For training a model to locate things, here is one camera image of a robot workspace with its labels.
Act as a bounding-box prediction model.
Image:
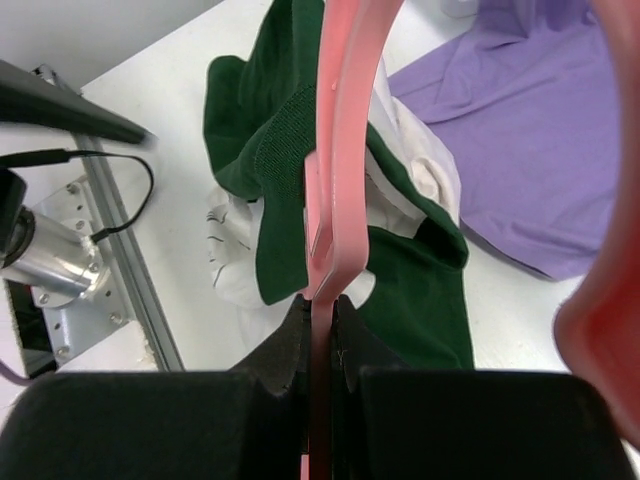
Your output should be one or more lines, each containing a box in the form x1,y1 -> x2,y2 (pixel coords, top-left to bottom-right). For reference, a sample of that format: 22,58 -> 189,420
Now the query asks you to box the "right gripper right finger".
332,297 -> 635,479

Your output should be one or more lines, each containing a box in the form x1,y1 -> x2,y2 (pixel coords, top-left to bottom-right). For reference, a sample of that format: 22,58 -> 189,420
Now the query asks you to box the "black thin cable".
0,148 -> 156,244

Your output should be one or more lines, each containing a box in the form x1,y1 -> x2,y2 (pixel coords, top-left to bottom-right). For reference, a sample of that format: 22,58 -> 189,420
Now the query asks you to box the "pink hanger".
304,1 -> 639,479

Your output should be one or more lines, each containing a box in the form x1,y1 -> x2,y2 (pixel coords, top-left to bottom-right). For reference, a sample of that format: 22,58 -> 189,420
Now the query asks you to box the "purple t-shirt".
390,1 -> 620,281

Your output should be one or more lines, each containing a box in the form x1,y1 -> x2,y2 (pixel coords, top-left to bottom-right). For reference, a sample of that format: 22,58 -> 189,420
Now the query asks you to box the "white and green t-shirt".
203,1 -> 474,369

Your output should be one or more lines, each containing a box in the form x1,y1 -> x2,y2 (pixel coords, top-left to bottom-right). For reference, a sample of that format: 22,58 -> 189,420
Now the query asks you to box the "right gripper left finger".
1,298 -> 310,479

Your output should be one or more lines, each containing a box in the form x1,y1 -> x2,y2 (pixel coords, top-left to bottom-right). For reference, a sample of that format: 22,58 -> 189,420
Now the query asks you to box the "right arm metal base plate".
0,64 -> 186,376

